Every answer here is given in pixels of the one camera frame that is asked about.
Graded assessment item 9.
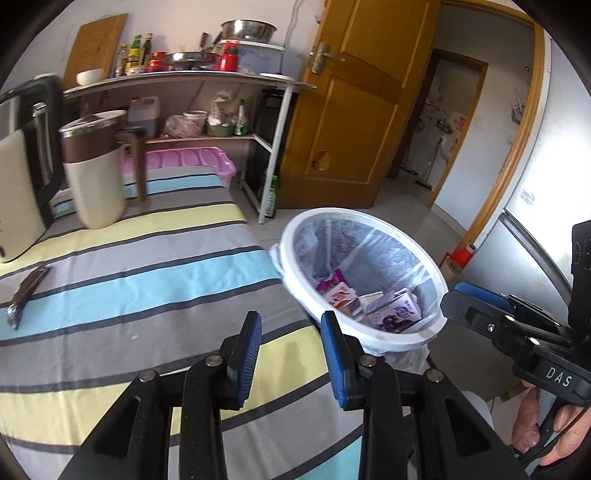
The clear plastic lidded container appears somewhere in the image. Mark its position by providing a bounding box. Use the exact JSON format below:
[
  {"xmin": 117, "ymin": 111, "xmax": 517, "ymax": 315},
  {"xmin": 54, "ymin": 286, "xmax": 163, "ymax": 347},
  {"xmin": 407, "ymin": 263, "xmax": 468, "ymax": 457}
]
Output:
[{"xmin": 219, "ymin": 39, "xmax": 284, "ymax": 75}]

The white round bin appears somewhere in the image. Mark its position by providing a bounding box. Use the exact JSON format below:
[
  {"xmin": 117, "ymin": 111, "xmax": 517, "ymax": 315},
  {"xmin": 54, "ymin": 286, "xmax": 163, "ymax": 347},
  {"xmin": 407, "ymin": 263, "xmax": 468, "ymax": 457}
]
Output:
[{"xmin": 269, "ymin": 208, "xmax": 450, "ymax": 356}]

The wooden cutting board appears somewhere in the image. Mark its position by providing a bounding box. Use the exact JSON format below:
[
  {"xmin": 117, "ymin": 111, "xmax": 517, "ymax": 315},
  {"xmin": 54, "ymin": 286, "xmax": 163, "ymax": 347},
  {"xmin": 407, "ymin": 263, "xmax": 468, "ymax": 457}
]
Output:
[{"xmin": 62, "ymin": 13, "xmax": 129, "ymax": 88}]

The brown handled tool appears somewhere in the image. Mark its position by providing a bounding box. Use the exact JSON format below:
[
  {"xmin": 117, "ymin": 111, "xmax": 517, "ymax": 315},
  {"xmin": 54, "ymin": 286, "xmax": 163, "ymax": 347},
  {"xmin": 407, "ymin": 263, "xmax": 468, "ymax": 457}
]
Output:
[{"xmin": 0, "ymin": 264, "xmax": 51, "ymax": 330}]

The plastic oil jug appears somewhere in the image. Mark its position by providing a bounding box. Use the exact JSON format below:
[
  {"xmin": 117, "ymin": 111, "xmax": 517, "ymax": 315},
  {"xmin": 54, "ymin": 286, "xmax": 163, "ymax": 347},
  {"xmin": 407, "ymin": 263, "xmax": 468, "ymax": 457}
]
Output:
[{"xmin": 127, "ymin": 95, "xmax": 161, "ymax": 138}]

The metal kitchen shelf rack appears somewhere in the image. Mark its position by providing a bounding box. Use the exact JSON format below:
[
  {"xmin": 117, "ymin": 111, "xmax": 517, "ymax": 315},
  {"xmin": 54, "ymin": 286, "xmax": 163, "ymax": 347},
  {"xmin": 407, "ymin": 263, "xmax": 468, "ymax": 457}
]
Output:
[{"xmin": 62, "ymin": 69, "xmax": 318, "ymax": 224}]

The red kettle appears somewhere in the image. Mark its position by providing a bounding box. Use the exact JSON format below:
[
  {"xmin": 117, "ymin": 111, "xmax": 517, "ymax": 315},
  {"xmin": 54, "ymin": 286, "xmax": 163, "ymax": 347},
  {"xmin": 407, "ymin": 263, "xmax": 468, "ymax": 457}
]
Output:
[{"xmin": 215, "ymin": 41, "xmax": 239, "ymax": 72}]

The translucent plastic bin liner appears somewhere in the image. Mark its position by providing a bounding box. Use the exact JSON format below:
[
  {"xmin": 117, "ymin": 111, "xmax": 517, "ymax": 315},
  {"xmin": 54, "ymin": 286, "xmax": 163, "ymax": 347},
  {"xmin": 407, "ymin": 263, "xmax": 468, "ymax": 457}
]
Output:
[{"xmin": 270, "ymin": 216, "xmax": 439, "ymax": 377}]

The clear plastic food bag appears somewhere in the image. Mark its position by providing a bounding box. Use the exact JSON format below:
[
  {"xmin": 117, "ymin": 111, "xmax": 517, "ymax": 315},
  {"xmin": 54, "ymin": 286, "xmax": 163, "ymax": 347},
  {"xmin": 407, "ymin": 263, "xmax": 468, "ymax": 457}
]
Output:
[{"xmin": 164, "ymin": 114, "xmax": 190, "ymax": 138}]

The red white carton in bin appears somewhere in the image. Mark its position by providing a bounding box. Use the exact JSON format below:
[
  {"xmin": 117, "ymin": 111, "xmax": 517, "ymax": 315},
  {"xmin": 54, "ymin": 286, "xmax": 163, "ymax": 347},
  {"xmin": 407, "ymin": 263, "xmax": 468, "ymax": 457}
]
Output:
[{"xmin": 325, "ymin": 282, "xmax": 358, "ymax": 310}]

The grey refrigerator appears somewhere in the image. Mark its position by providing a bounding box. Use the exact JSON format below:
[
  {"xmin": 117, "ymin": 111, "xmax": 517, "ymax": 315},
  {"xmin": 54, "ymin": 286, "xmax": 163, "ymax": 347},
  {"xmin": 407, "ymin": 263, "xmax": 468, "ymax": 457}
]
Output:
[{"xmin": 455, "ymin": 34, "xmax": 591, "ymax": 324}]

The brass door handle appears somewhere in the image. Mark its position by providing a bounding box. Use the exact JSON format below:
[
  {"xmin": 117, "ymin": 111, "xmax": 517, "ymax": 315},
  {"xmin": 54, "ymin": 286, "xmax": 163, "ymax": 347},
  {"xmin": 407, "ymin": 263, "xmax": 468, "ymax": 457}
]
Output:
[{"xmin": 309, "ymin": 42, "xmax": 346, "ymax": 75}]

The white plastic tub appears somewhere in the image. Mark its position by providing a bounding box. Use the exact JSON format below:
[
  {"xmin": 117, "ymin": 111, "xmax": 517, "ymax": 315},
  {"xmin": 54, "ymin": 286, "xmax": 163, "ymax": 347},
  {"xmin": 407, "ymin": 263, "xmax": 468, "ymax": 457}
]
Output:
[{"xmin": 183, "ymin": 110, "xmax": 208, "ymax": 134}]

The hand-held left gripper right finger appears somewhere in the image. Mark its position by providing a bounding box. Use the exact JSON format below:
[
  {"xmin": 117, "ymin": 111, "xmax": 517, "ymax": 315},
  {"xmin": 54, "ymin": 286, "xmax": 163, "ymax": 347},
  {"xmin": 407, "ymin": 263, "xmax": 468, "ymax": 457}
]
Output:
[{"xmin": 321, "ymin": 311, "xmax": 529, "ymax": 480}]

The steel mixing bowl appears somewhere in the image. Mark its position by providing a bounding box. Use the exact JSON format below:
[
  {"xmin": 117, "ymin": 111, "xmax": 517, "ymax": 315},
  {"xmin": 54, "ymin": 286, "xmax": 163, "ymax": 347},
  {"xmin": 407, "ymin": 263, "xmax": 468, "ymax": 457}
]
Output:
[{"xmin": 221, "ymin": 19, "xmax": 278, "ymax": 44}]

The wooden door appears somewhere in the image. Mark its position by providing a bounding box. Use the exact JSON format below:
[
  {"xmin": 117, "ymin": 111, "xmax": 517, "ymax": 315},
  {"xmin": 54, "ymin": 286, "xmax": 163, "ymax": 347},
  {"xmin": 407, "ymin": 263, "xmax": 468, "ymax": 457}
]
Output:
[{"xmin": 277, "ymin": 0, "xmax": 441, "ymax": 209}]

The steel pan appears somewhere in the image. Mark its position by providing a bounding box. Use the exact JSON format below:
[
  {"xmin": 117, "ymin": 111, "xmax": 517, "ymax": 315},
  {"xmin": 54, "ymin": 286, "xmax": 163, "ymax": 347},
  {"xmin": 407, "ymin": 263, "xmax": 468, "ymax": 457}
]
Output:
[{"xmin": 164, "ymin": 51, "xmax": 221, "ymax": 70}]

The wooden door frame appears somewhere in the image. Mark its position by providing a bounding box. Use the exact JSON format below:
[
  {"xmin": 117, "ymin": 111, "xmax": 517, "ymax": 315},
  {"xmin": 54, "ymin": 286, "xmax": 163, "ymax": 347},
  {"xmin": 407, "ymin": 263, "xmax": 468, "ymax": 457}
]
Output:
[{"xmin": 426, "ymin": 0, "xmax": 552, "ymax": 252}]

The person's right hand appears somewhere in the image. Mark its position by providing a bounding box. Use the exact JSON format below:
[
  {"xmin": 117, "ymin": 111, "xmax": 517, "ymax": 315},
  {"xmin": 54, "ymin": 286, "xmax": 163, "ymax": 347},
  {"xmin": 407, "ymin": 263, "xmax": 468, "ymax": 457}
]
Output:
[{"xmin": 512, "ymin": 385, "xmax": 591, "ymax": 467}]

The striped cloth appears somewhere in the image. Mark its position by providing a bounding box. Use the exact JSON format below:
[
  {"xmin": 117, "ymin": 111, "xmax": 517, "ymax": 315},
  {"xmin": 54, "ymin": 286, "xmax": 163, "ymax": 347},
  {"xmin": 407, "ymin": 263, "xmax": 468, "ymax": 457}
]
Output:
[{"xmin": 0, "ymin": 164, "xmax": 370, "ymax": 480}]

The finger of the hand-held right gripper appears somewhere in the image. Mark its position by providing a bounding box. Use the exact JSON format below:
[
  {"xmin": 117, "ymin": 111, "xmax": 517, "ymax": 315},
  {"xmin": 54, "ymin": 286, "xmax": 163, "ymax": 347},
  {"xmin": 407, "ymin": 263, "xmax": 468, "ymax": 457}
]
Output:
[
  {"xmin": 455, "ymin": 281, "xmax": 561, "ymax": 326},
  {"xmin": 440, "ymin": 292, "xmax": 572, "ymax": 352}
]

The pink snack packet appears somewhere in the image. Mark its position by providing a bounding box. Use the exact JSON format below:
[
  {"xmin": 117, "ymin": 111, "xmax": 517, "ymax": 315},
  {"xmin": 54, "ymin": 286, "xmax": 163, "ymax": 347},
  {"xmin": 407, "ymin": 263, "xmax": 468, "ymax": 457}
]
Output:
[{"xmin": 316, "ymin": 269, "xmax": 347, "ymax": 294}]

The green glass bottle on floor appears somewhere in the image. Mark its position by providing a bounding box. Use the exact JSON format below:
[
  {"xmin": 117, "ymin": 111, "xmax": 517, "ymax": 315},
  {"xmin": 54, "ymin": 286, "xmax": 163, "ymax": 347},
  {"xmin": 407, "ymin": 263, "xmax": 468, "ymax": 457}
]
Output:
[{"xmin": 259, "ymin": 174, "xmax": 280, "ymax": 220}]

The purple drink carton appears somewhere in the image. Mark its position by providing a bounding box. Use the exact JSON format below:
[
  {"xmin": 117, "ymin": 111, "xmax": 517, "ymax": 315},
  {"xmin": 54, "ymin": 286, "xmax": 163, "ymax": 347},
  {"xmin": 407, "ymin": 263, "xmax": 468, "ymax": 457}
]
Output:
[{"xmin": 362, "ymin": 287, "xmax": 422, "ymax": 333}]

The cream brown electric kettle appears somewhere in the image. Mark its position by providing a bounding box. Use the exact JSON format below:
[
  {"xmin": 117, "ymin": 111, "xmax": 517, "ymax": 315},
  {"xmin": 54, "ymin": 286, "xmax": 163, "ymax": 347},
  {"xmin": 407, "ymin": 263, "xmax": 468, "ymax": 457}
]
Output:
[{"xmin": 58, "ymin": 110, "xmax": 148, "ymax": 230}]

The cream black kitchen appliance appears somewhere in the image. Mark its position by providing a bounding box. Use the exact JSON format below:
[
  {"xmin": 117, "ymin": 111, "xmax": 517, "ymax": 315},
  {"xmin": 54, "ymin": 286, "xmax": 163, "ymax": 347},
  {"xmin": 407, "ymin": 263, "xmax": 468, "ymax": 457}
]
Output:
[{"xmin": 0, "ymin": 74, "xmax": 68, "ymax": 264}]

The white cable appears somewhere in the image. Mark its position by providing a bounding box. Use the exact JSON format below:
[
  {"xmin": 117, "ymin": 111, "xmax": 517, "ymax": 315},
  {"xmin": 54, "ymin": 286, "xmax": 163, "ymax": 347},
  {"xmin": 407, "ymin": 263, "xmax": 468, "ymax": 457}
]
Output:
[{"xmin": 283, "ymin": 0, "xmax": 303, "ymax": 49}]

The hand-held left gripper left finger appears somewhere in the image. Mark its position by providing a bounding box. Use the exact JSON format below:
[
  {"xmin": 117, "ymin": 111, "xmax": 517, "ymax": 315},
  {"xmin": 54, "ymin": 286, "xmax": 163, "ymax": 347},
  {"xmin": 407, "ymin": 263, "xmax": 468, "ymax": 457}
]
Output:
[{"xmin": 58, "ymin": 311, "xmax": 263, "ymax": 480}]

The storage box with pink lid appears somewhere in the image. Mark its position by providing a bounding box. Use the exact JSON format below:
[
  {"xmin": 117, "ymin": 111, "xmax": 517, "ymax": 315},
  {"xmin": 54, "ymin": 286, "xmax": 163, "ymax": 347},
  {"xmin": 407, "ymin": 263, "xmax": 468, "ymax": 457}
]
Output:
[{"xmin": 122, "ymin": 146, "xmax": 237, "ymax": 191}]

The crumpled white bag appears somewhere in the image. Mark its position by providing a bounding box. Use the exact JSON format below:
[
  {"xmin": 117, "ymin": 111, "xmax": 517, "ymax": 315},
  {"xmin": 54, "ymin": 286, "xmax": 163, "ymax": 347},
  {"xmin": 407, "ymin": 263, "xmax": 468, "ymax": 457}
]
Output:
[{"xmin": 210, "ymin": 92, "xmax": 234, "ymax": 124}]

